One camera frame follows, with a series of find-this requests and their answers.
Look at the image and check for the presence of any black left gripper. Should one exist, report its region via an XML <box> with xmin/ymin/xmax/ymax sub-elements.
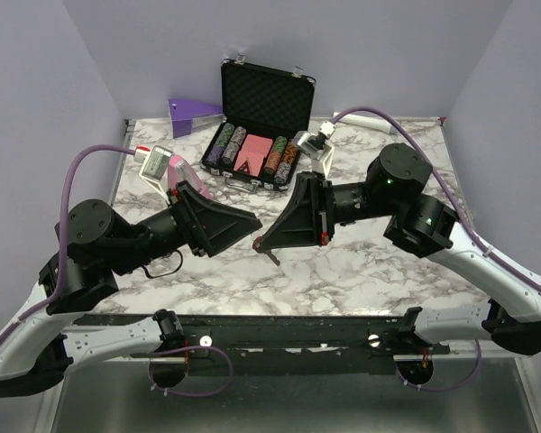
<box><xmin>110</xmin><ymin>180</ymin><xmax>265</xmax><ymax>276</ymax></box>

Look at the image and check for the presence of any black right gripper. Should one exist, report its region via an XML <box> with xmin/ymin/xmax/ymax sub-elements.
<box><xmin>259</xmin><ymin>171</ymin><xmax>399</xmax><ymax>250</ymax></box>

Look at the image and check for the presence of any silver key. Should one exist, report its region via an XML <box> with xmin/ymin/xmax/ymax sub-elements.
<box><xmin>264</xmin><ymin>250</ymin><xmax>280</xmax><ymax>266</ymax></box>

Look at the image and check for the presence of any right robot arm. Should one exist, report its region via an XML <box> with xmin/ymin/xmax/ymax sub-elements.
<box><xmin>253</xmin><ymin>143</ymin><xmax>541</xmax><ymax>355</ymax></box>

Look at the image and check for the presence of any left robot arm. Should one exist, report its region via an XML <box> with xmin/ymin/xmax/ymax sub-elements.
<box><xmin>0</xmin><ymin>182</ymin><xmax>262</xmax><ymax>398</ymax></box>

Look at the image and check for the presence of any pink plastic box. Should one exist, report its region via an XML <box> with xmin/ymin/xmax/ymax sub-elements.
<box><xmin>167</xmin><ymin>154</ymin><xmax>214</xmax><ymax>199</ymax></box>

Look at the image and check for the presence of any pink card deck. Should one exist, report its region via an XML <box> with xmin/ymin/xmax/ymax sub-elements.
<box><xmin>234</xmin><ymin>134</ymin><xmax>273</xmax><ymax>177</ymax></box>

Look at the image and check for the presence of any black poker chip case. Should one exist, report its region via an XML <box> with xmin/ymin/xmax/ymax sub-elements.
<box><xmin>200</xmin><ymin>59</ymin><xmax>316</xmax><ymax>193</ymax></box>

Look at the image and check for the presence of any white cylindrical tube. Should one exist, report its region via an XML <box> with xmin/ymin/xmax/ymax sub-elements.
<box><xmin>341</xmin><ymin>114</ymin><xmax>399</xmax><ymax>135</ymax></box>

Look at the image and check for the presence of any purple wedge block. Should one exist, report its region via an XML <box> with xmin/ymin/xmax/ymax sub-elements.
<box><xmin>168</xmin><ymin>98</ymin><xmax>223</xmax><ymax>138</ymax></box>

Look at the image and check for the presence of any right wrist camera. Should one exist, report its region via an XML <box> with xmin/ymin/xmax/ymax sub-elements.
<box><xmin>293</xmin><ymin>121</ymin><xmax>335</xmax><ymax>178</ymax></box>

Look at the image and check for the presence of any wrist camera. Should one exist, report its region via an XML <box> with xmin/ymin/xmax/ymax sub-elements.
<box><xmin>133</xmin><ymin>145</ymin><xmax>173</xmax><ymax>201</ymax></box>
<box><xmin>293</xmin><ymin>121</ymin><xmax>335</xmax><ymax>178</ymax></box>

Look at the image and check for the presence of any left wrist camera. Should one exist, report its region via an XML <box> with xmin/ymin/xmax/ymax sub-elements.
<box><xmin>133</xmin><ymin>145</ymin><xmax>173</xmax><ymax>201</ymax></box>

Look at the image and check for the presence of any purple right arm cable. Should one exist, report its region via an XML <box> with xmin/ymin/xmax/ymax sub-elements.
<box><xmin>331</xmin><ymin>106</ymin><xmax>541</xmax><ymax>301</ymax></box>

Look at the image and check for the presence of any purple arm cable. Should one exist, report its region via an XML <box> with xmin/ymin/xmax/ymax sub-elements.
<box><xmin>0</xmin><ymin>144</ymin><xmax>139</xmax><ymax>362</ymax></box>
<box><xmin>331</xmin><ymin>106</ymin><xmax>541</xmax><ymax>301</ymax></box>

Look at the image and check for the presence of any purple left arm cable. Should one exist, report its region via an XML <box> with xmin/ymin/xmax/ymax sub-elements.
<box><xmin>0</xmin><ymin>144</ymin><xmax>139</xmax><ymax>362</ymax></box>

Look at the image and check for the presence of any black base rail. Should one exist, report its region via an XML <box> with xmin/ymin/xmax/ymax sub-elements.
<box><xmin>65</xmin><ymin>313</ymin><xmax>474</xmax><ymax>383</ymax></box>

